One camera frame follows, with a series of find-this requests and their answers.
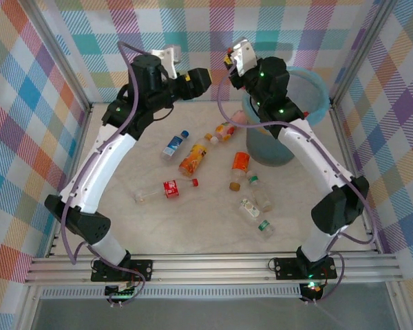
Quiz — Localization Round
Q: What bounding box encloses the pink peach drink bottle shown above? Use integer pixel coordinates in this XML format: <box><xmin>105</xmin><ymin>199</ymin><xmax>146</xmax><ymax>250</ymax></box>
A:
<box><xmin>211</xmin><ymin>109</ymin><xmax>248</xmax><ymax>143</ymax></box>

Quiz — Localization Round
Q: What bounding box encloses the blue cap water bottle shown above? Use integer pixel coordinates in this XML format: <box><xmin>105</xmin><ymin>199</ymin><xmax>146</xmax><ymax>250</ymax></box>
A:
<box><xmin>160</xmin><ymin>129</ymin><xmax>191</xmax><ymax>162</ymax></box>

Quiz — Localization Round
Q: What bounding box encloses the orange label yellow cap bottle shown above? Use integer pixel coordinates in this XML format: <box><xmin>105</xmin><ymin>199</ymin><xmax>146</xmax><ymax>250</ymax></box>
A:
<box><xmin>178</xmin><ymin>133</ymin><xmax>214</xmax><ymax>178</ymax></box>

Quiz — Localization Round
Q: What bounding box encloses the orange label brown cap bottle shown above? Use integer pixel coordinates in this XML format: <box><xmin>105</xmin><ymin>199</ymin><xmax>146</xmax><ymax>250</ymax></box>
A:
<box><xmin>228</xmin><ymin>151</ymin><xmax>251</xmax><ymax>192</ymax></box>

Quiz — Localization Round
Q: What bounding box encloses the clear bottle white label green band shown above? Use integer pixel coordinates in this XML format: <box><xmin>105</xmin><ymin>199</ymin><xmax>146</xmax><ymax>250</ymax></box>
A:
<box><xmin>238</xmin><ymin>197</ymin><xmax>277</xmax><ymax>241</ymax></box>

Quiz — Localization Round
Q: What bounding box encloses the light blue bin liner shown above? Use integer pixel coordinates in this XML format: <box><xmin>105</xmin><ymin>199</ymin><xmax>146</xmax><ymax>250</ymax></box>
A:
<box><xmin>242</xmin><ymin>65</ymin><xmax>331</xmax><ymax>127</ymax></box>

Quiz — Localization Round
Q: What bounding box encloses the grey mesh waste bin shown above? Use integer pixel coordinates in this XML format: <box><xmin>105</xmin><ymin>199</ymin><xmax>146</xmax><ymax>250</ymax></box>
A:
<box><xmin>242</xmin><ymin>65</ymin><xmax>331</xmax><ymax>168</ymax></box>

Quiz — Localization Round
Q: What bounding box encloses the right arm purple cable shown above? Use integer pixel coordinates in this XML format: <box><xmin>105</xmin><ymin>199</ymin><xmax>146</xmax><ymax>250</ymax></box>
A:
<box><xmin>216</xmin><ymin>61</ymin><xmax>378</xmax><ymax>305</ymax></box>

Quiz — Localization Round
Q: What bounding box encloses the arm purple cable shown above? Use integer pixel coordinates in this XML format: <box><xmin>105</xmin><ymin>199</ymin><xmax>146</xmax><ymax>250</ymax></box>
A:
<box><xmin>61</xmin><ymin>41</ymin><xmax>147</xmax><ymax>307</ymax></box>
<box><xmin>216</xmin><ymin>61</ymin><xmax>378</xmax><ymax>305</ymax></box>

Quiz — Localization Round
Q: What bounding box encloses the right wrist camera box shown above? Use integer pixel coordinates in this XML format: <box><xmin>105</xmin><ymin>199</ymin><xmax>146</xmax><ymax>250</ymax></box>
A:
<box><xmin>222</xmin><ymin>37</ymin><xmax>258</xmax><ymax>78</ymax></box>

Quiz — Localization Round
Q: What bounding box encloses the aluminium frame post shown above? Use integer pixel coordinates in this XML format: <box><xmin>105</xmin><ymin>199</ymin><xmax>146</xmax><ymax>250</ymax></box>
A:
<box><xmin>330</xmin><ymin>0</ymin><xmax>399</xmax><ymax>104</ymax></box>
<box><xmin>27</xmin><ymin>0</ymin><xmax>94</xmax><ymax>113</ymax></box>

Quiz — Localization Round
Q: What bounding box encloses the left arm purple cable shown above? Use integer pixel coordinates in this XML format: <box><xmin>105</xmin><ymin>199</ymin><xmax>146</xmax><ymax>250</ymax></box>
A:
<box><xmin>61</xmin><ymin>41</ymin><xmax>147</xmax><ymax>307</ymax></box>

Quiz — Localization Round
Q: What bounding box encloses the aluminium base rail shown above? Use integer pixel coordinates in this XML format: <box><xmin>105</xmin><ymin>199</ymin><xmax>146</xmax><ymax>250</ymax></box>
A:
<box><xmin>23</xmin><ymin>253</ymin><xmax>411</xmax><ymax>286</ymax></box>

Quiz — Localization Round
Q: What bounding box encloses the slotted grey cable tray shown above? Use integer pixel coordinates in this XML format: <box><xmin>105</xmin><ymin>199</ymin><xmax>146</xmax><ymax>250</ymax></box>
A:
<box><xmin>40</xmin><ymin>287</ymin><xmax>303</xmax><ymax>300</ymax></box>

